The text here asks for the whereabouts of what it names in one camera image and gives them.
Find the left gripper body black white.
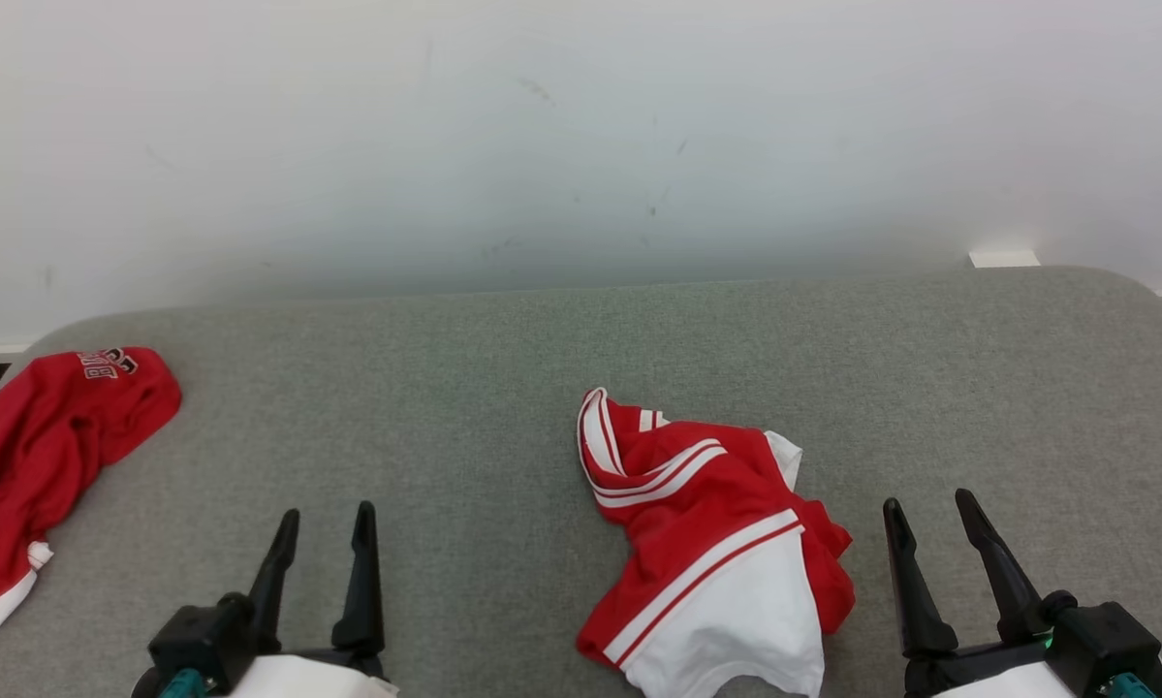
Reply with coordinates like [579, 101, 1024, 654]
[133, 593, 399, 698]

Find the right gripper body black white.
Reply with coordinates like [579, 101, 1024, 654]
[905, 589, 1162, 698]

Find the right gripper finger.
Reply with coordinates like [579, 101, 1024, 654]
[956, 488, 1045, 643]
[883, 497, 959, 660]

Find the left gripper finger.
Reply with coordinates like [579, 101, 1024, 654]
[331, 500, 386, 655]
[247, 509, 301, 652]

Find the red garment with white stripes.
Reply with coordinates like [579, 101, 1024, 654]
[576, 388, 856, 698]

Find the red garment with chest print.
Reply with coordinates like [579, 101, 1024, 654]
[0, 347, 182, 643]

